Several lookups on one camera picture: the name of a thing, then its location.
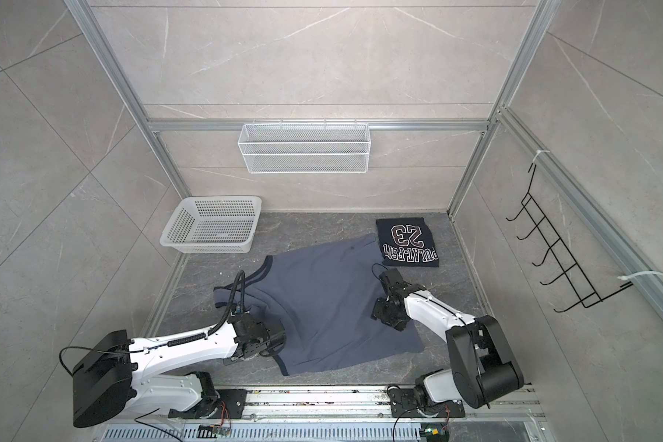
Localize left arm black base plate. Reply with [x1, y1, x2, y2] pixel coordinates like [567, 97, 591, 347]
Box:
[168, 389, 248, 420]

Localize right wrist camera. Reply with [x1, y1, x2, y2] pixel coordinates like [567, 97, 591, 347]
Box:
[379, 269, 418, 299]

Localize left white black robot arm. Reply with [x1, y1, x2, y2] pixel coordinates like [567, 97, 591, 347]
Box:
[68, 312, 285, 428]

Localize white wire mesh wall basket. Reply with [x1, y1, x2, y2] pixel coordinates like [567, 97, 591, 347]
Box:
[238, 123, 372, 174]

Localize navy tank top red trim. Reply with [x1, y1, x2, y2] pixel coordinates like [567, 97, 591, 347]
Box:
[376, 217, 439, 268]

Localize black wire hook rack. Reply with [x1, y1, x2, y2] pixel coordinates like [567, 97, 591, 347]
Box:
[506, 164, 635, 314]

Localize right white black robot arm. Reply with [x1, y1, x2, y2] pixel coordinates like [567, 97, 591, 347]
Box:
[371, 269, 525, 413]

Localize white plastic laundry basket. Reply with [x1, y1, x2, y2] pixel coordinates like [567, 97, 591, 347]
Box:
[159, 196, 262, 254]

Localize white zip tie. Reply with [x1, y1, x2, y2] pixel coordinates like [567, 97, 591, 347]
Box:
[617, 270, 663, 282]
[532, 149, 551, 164]

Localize white zip tie upper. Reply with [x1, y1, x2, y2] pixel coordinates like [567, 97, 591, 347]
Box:
[532, 149, 551, 164]

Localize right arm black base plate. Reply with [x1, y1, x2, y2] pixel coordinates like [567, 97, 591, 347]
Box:
[385, 385, 466, 419]

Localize small circuit board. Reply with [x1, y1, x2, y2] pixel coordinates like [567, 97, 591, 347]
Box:
[196, 425, 231, 439]

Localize white slotted cable duct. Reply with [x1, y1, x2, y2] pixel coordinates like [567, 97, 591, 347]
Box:
[101, 423, 422, 441]

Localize white zip tie lower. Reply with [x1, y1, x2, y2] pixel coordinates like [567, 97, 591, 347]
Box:
[617, 270, 663, 282]

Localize aluminium frame profiles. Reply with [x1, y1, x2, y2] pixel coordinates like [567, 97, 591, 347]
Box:
[66, 1, 663, 320]

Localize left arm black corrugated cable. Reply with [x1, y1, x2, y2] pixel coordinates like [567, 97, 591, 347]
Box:
[168, 269, 248, 347]

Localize aluminium mounting rail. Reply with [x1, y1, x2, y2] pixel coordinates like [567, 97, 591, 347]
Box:
[85, 384, 547, 425]

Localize grey blue tank top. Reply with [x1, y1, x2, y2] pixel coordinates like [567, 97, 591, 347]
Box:
[235, 234, 425, 376]

